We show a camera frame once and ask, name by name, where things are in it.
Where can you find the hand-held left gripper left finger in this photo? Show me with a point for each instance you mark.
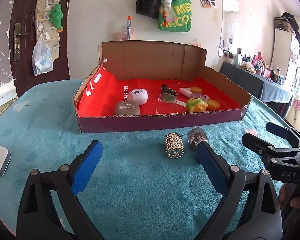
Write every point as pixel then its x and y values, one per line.
pixel 87 167

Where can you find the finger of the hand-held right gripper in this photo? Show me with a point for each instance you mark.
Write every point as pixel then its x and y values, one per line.
pixel 277 129
pixel 257 143

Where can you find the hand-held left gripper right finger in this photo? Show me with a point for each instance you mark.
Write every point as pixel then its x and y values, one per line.
pixel 211 165

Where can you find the glittery round bottle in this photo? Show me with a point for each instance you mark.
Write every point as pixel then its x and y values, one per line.
pixel 193 137

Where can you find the gold studded cylinder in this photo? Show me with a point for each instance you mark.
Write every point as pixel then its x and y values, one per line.
pixel 174 146

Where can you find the yellow green toy figure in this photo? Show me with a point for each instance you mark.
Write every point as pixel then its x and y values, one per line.
pixel 196 105

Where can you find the grey eyeshadow palette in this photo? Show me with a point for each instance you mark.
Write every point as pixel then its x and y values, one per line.
pixel 127 108

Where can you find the clear round glass container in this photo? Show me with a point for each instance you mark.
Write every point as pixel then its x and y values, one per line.
pixel 166 102

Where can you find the yellow round block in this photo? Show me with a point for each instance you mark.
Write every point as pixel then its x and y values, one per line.
pixel 196 89

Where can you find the black compact case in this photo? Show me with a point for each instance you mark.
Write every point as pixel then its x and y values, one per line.
pixel 168 89

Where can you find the white pink round device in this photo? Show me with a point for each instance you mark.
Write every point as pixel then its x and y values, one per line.
pixel 138 96

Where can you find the cardboard box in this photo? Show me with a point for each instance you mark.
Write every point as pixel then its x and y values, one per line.
pixel 150 62

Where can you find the person's right hand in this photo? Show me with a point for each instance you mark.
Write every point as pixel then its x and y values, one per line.
pixel 293 201

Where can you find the table with dark cloth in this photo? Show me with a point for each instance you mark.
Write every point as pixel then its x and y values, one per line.
pixel 249 82

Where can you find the teal blanket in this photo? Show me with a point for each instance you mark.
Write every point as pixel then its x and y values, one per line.
pixel 140 192

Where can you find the group of cosmetic bottles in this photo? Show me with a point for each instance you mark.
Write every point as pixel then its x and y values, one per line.
pixel 259 66

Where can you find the red printed bag liner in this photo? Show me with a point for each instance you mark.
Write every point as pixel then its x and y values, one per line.
pixel 102 97

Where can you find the white wardrobe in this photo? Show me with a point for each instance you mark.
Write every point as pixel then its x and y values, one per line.
pixel 282 52

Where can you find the green grid mat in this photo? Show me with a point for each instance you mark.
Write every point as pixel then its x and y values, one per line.
pixel 2 112

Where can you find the leopard print box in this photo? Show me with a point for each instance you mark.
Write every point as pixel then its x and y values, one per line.
pixel 283 24

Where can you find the clear plastic bag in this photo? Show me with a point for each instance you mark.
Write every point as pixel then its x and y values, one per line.
pixel 41 60

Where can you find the pale pink plush toy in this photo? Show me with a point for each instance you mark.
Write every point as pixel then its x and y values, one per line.
pixel 120 35

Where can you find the orange capped tube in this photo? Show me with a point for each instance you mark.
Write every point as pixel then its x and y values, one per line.
pixel 129 28

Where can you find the green tote bag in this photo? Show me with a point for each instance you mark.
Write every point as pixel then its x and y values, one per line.
pixel 179 17

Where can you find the green plush toy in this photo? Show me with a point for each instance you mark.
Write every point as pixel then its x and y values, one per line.
pixel 56 16

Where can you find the beige hanging organizer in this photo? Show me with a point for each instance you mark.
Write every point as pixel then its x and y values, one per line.
pixel 43 12

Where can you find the dark brown door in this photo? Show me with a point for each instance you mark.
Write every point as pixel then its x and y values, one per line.
pixel 25 10

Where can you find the black backpack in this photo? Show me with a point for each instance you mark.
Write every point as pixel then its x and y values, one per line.
pixel 150 0

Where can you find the wall mirror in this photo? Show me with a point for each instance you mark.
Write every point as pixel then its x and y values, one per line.
pixel 228 25

